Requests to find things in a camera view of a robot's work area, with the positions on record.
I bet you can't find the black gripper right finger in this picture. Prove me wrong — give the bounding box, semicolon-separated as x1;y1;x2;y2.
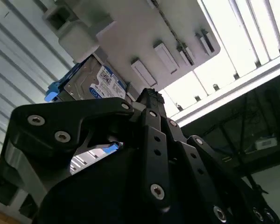
154;92;280;224

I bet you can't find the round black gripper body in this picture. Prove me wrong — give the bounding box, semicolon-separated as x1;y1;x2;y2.
38;146;214;224

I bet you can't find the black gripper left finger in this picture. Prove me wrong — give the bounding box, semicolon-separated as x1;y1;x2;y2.
0;88;173;214

